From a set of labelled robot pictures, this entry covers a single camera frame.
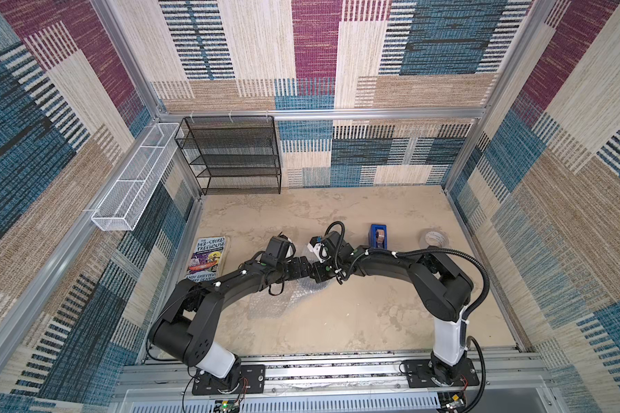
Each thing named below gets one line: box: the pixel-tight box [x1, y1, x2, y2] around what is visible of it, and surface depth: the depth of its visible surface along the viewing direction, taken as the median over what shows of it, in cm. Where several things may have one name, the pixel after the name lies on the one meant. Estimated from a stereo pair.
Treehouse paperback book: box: [186, 236, 226, 283], surface depth 98 cm
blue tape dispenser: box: [370, 223, 388, 250], surface depth 98 cm
